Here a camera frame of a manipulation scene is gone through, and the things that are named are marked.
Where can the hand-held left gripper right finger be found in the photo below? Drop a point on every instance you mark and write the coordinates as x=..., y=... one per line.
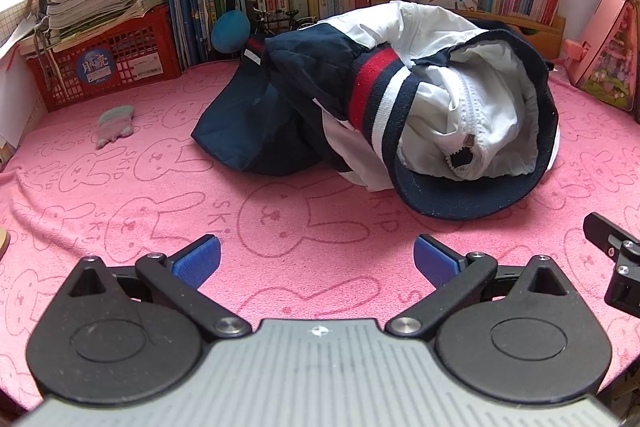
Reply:
x=435, y=259

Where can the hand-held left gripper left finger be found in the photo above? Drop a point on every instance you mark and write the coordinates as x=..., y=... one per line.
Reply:
x=197, y=259

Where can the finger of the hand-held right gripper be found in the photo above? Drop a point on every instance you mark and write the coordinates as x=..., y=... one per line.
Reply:
x=600, y=232

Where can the navy and white zip jacket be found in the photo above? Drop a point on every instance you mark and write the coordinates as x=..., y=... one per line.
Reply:
x=450, y=107

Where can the pink rabbit-print towel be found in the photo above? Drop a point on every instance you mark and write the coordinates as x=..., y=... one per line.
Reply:
x=300, y=217

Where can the grey pink knitted sock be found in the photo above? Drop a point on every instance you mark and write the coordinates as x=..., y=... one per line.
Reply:
x=116, y=124

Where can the pink house-shaped case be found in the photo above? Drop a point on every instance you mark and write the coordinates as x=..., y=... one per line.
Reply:
x=607, y=52

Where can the wooden desktop drawer organizer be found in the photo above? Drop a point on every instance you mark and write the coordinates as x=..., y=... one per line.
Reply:
x=530, y=32

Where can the red plastic crate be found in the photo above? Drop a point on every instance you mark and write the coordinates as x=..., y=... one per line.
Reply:
x=125, y=52

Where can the blue plush ball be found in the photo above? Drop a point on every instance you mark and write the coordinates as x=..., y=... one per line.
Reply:
x=230, y=32

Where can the black miniature bicycle model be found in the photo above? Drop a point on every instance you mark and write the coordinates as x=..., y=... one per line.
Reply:
x=270, y=19

